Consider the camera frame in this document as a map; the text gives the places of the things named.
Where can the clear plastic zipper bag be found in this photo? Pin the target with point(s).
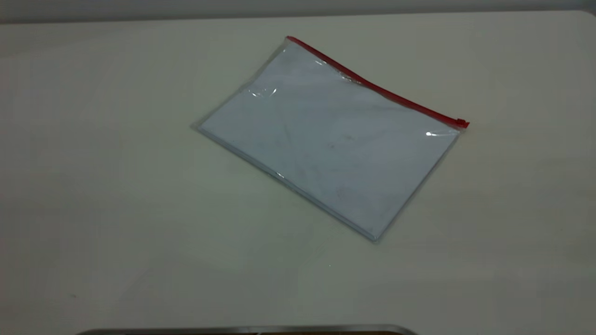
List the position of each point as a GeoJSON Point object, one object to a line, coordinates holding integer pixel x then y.
{"type": "Point", "coordinates": [279, 51]}

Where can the red zipper slider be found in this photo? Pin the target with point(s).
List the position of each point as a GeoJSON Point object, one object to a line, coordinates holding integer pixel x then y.
{"type": "Point", "coordinates": [462, 123]}

